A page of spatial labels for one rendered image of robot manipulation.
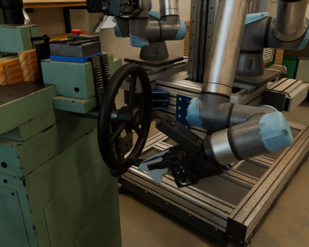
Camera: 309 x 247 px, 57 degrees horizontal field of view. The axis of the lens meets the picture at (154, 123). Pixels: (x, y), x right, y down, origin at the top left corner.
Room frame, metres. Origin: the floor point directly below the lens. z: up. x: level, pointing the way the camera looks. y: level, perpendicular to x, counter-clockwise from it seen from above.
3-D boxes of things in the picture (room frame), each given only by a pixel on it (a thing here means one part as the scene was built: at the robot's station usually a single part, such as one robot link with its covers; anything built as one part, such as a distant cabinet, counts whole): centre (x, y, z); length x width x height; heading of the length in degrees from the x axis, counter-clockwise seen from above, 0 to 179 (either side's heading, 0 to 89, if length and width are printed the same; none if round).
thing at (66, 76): (0.76, 0.20, 0.91); 0.15 x 0.14 x 0.09; 158
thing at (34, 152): (0.88, 0.50, 0.76); 0.57 x 0.45 x 0.09; 68
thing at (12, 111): (0.80, 0.28, 0.87); 0.61 x 0.30 x 0.06; 158
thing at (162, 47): (1.49, 0.00, 0.87); 0.15 x 0.15 x 0.10
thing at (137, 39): (1.16, 0.04, 0.98); 0.11 x 0.08 x 0.11; 103
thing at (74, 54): (0.77, 0.20, 0.99); 0.13 x 0.11 x 0.06; 158
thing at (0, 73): (0.81, 0.35, 0.93); 0.22 x 0.01 x 0.06; 158
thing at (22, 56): (0.83, 0.31, 0.94); 0.20 x 0.02 x 0.08; 158
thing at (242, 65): (1.18, -0.38, 0.87); 0.15 x 0.15 x 0.10
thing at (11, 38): (0.84, 0.40, 0.99); 0.14 x 0.07 x 0.09; 68
